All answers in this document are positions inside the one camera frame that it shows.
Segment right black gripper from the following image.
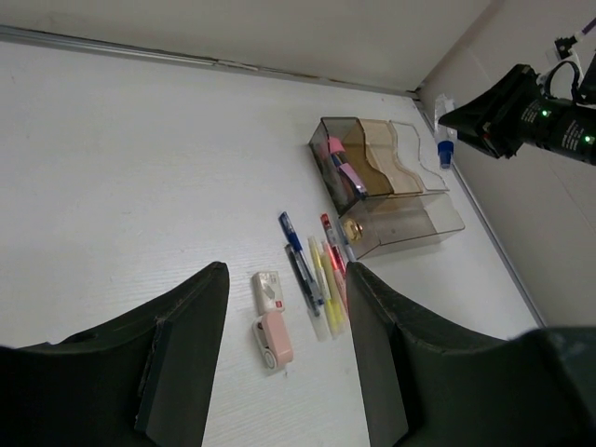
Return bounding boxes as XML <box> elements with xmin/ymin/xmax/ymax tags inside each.
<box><xmin>439</xmin><ymin>61</ymin><xmax>595</xmax><ymax>166</ymax></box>

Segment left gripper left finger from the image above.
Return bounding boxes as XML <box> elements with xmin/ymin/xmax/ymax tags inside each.
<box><xmin>1</xmin><ymin>262</ymin><xmax>229</xmax><ymax>446</ymax></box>

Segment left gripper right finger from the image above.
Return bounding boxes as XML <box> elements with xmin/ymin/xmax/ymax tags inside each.
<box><xmin>346</xmin><ymin>263</ymin><xmax>595</xmax><ymax>446</ymax></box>

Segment clear glue bottle blue cap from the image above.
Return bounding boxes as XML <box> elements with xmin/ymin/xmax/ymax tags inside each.
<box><xmin>434</xmin><ymin>94</ymin><xmax>457</xmax><ymax>170</ymax></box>

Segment blue clear highlighter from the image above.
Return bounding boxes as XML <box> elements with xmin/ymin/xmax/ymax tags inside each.
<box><xmin>337</xmin><ymin>223</ymin><xmax>357</xmax><ymax>263</ymax></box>

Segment transparent desk organizer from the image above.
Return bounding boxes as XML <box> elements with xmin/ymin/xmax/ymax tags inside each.
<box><xmin>309</xmin><ymin>116</ymin><xmax>465</xmax><ymax>260</ymax></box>

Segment yellow highlighter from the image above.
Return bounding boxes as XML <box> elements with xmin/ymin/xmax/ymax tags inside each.
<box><xmin>308</xmin><ymin>237</ymin><xmax>341</xmax><ymax>339</ymax></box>

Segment black gel pen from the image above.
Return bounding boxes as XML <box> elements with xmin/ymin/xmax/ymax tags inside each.
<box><xmin>285</xmin><ymin>244</ymin><xmax>321</xmax><ymax>318</ymax></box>

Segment pink correction tape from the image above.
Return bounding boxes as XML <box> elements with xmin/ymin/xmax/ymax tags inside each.
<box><xmin>252</xmin><ymin>312</ymin><xmax>294</xmax><ymax>372</ymax></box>

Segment orange highlighter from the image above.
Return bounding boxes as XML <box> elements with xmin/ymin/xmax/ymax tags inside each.
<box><xmin>325</xmin><ymin>243</ymin><xmax>348</xmax><ymax>311</ymax></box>

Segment gold binder clip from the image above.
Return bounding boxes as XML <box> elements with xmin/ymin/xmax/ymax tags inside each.
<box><xmin>342</xmin><ymin>219</ymin><xmax>365</xmax><ymax>246</ymax></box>

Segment red gel pen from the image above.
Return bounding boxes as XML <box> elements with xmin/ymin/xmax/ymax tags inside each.
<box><xmin>320</xmin><ymin>213</ymin><xmax>345</xmax><ymax>271</ymax></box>

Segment blue gel pen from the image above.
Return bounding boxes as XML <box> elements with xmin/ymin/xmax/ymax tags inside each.
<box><xmin>278</xmin><ymin>211</ymin><xmax>303</xmax><ymax>252</ymax></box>

